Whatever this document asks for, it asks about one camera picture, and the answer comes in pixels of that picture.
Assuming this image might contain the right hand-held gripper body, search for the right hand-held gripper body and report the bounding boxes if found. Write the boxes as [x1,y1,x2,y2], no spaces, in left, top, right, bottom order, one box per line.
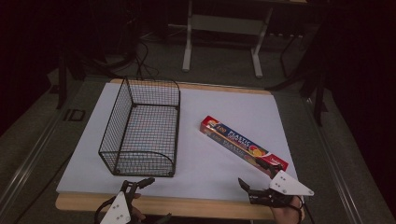
[247,169,315,209]

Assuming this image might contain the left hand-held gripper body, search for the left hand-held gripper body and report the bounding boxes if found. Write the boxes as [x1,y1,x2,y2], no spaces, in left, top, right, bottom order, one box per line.
[99,184,142,224]

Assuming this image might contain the plastic wrap box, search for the plastic wrap box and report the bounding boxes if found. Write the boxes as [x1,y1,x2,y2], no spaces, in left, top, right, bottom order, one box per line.
[199,115,290,175]

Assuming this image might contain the black wire basket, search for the black wire basket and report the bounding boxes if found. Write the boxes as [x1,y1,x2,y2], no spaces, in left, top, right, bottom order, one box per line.
[98,77,182,178]

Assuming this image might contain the person's left hand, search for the person's left hand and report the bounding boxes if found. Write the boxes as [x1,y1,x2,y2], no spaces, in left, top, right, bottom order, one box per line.
[130,192,148,223]

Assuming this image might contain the person's right hand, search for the person's right hand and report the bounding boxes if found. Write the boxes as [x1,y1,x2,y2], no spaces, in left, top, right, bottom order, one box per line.
[270,195,305,224]

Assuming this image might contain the white table cover sheet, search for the white table cover sheet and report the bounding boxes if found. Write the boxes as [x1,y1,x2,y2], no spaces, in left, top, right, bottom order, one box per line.
[55,81,300,203]

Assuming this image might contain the black stand leg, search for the black stand leg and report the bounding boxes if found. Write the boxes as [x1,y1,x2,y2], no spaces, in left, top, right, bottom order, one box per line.
[56,50,68,110]
[312,69,329,127]

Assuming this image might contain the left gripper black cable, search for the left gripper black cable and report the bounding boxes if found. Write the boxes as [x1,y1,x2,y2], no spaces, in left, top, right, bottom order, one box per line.
[93,199,114,224]

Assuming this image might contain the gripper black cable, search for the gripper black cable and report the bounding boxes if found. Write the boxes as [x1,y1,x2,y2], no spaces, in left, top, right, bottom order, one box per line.
[297,195,316,224]
[93,199,114,224]

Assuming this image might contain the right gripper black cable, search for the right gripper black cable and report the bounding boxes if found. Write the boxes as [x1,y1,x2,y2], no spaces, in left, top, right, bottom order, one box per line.
[297,195,316,224]

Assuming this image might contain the black floor bracket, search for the black floor bracket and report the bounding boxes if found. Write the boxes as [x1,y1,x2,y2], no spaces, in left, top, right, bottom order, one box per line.
[63,108,87,122]

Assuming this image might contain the black floor cables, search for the black floor cables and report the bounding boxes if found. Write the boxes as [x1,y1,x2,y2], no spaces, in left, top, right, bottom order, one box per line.
[80,18,161,79]

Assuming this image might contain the white metal stand frame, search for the white metal stand frame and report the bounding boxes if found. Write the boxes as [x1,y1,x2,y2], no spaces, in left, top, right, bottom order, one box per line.
[181,0,274,79]

